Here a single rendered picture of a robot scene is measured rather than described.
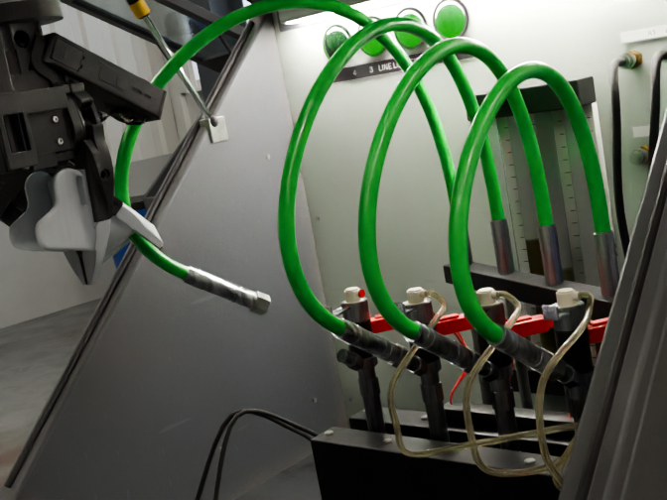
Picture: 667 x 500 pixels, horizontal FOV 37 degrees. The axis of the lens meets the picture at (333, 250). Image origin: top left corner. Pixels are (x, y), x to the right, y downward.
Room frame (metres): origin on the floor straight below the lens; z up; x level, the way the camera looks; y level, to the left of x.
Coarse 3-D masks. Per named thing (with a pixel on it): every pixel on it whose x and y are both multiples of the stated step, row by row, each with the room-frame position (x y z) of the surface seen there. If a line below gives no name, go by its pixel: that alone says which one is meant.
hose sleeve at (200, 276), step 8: (192, 272) 0.98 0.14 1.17; (200, 272) 0.98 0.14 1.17; (184, 280) 0.98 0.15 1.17; (192, 280) 0.98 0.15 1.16; (200, 280) 0.98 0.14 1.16; (208, 280) 0.98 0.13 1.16; (216, 280) 0.99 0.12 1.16; (224, 280) 1.00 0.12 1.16; (200, 288) 0.98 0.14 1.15; (208, 288) 0.99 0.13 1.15; (216, 288) 0.99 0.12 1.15; (224, 288) 0.99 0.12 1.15; (232, 288) 0.99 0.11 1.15; (240, 288) 1.00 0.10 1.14; (224, 296) 0.99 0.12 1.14; (232, 296) 0.99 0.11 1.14; (240, 296) 1.00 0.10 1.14; (248, 296) 1.00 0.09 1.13; (256, 296) 1.01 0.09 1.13; (240, 304) 1.00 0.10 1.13; (248, 304) 1.00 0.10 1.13
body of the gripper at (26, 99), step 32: (32, 0) 0.72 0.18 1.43; (0, 32) 0.72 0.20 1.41; (32, 32) 0.74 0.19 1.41; (0, 64) 0.71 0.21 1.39; (32, 64) 0.73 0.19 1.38; (0, 96) 0.69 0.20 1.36; (32, 96) 0.71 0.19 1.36; (64, 96) 0.72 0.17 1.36; (0, 128) 0.69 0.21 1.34; (32, 128) 0.71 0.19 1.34; (64, 128) 0.73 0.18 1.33; (0, 160) 0.70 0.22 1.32; (32, 160) 0.70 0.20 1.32; (64, 160) 0.72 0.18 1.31
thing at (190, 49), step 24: (264, 0) 1.04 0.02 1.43; (288, 0) 1.05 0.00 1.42; (312, 0) 1.06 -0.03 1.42; (216, 24) 1.01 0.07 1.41; (360, 24) 1.08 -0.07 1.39; (192, 48) 1.00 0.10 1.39; (168, 72) 0.99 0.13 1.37; (432, 120) 1.11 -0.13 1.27; (120, 144) 0.97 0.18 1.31; (120, 168) 0.96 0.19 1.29; (120, 192) 0.96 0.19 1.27; (144, 240) 0.96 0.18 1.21; (168, 264) 0.97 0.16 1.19
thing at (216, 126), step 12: (132, 0) 1.23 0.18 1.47; (144, 12) 1.23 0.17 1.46; (156, 36) 1.24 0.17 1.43; (168, 48) 1.25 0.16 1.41; (180, 72) 1.26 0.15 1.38; (192, 84) 1.27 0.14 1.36; (204, 108) 1.28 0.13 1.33; (204, 120) 1.28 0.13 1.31; (216, 120) 1.28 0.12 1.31; (216, 132) 1.28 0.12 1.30
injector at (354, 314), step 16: (352, 304) 0.96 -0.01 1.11; (352, 320) 0.96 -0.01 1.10; (368, 320) 0.97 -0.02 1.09; (352, 352) 0.96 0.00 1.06; (352, 368) 0.96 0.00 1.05; (368, 368) 0.96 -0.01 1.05; (368, 384) 0.96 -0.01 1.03; (368, 400) 0.97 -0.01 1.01; (368, 416) 0.97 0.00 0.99; (384, 432) 0.97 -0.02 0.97
